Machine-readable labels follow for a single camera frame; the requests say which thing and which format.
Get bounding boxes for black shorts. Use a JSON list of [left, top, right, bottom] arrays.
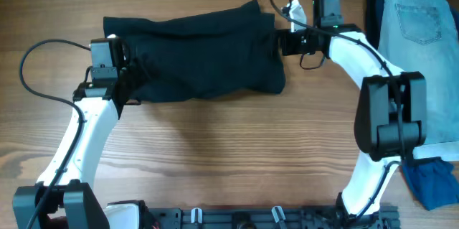
[[103, 0, 285, 103]]

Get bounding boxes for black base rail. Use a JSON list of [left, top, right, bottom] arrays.
[[150, 206, 401, 229]]

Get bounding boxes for blue garment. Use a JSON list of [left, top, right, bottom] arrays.
[[365, 0, 458, 210]]

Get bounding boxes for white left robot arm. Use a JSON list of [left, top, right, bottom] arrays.
[[13, 65, 153, 228]]

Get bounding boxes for light blue denim shorts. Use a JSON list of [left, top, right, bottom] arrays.
[[378, 0, 458, 162]]

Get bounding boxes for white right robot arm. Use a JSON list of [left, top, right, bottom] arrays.
[[277, 24, 427, 223]]

